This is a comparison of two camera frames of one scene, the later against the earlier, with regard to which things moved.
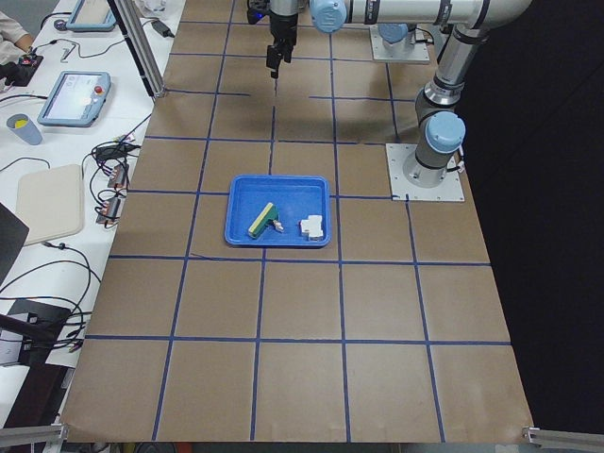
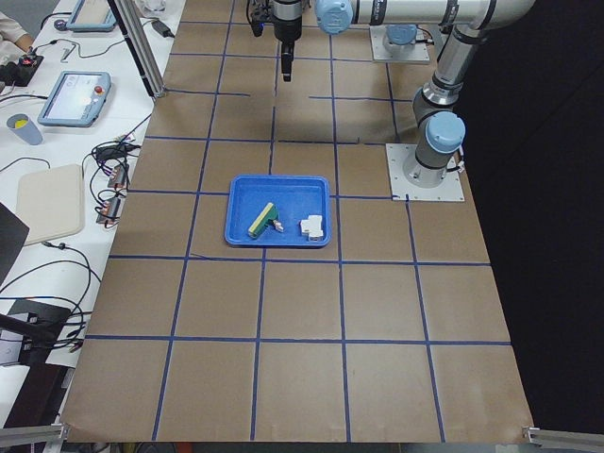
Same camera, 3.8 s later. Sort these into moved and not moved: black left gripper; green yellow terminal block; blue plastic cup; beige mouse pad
Moved: black left gripper
Not moved: beige mouse pad; blue plastic cup; green yellow terminal block
